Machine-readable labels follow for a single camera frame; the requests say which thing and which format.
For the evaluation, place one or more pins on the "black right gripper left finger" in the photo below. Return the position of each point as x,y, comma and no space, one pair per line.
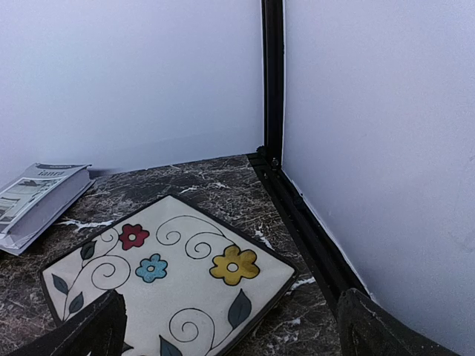
98,329

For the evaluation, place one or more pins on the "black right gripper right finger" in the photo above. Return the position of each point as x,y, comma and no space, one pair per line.
366,329

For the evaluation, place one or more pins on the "grey ianra magazine book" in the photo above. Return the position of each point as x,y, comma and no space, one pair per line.
32,202

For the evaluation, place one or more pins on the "floral square ceramic plate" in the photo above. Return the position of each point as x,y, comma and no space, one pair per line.
192,284

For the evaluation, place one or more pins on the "black right corner frame post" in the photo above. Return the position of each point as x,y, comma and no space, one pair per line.
322,256

